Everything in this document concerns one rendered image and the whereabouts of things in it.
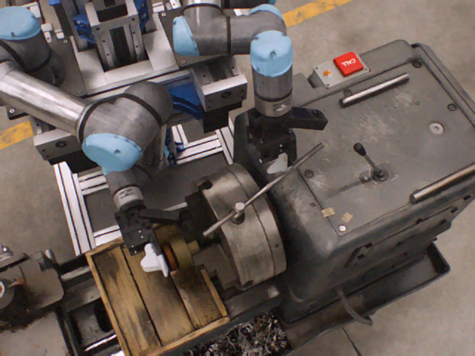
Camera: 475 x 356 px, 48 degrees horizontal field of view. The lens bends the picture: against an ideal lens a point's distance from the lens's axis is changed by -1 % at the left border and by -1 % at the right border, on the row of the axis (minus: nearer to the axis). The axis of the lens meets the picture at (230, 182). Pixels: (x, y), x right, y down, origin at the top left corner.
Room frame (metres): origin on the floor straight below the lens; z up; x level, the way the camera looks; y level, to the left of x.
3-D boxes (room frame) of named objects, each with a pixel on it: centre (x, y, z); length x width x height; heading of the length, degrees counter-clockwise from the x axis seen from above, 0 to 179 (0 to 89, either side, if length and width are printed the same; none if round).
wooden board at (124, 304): (0.40, 0.21, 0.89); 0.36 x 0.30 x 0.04; 27
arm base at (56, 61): (0.93, 0.55, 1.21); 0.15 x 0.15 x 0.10
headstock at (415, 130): (0.70, -0.36, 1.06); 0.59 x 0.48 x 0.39; 117
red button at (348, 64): (0.91, -0.31, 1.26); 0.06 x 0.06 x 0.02; 27
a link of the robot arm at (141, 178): (0.66, 0.29, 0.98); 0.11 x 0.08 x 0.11; 151
